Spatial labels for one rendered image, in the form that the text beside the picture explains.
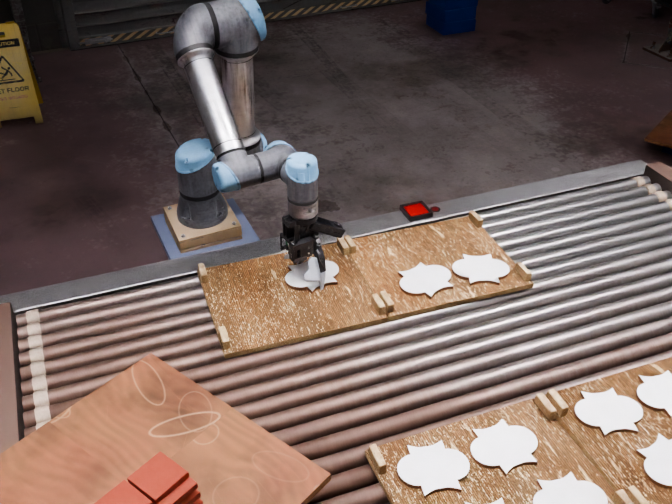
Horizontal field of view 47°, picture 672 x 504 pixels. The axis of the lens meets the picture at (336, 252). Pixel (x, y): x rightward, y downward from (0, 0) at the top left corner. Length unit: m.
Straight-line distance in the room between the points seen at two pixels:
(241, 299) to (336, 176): 2.47
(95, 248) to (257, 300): 2.07
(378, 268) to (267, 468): 0.79
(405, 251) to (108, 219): 2.31
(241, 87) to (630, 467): 1.32
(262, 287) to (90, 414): 0.62
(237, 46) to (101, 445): 1.04
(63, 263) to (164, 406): 2.37
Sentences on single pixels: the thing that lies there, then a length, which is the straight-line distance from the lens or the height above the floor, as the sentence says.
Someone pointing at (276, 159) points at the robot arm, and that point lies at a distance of 1.88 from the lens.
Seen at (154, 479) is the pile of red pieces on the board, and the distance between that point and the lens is 1.28.
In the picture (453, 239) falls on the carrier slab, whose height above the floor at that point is 0.94.
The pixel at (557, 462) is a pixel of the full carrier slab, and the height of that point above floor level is 0.94.
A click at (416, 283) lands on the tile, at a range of 1.99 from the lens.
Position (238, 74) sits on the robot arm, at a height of 1.37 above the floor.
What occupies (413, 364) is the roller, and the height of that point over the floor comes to 0.92.
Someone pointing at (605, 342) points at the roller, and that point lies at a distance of 1.96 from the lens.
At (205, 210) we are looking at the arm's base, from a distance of 2.26.
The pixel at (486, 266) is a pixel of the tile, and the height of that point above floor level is 0.95.
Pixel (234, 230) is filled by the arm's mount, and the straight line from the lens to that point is 2.28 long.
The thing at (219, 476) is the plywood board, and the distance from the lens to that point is 1.44.
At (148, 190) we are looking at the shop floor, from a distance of 4.35.
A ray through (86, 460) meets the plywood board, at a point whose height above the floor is 1.04.
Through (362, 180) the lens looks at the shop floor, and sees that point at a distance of 4.32.
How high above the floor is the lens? 2.16
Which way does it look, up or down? 35 degrees down
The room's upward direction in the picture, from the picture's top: straight up
